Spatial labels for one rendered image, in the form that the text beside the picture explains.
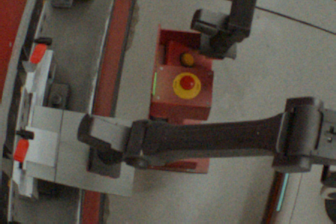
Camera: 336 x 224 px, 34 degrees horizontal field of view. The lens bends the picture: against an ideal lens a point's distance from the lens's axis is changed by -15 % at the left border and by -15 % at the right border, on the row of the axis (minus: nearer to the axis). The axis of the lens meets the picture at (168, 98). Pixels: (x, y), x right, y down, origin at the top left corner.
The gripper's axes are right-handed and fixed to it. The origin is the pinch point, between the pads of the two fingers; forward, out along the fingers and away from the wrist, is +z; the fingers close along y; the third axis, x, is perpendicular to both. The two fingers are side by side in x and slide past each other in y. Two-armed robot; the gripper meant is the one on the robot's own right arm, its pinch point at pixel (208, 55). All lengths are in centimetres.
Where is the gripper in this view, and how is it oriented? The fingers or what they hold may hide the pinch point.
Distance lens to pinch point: 173.0
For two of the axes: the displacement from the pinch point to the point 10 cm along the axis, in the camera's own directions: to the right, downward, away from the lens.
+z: -2.9, 3.0, 9.1
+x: -0.9, 9.4, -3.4
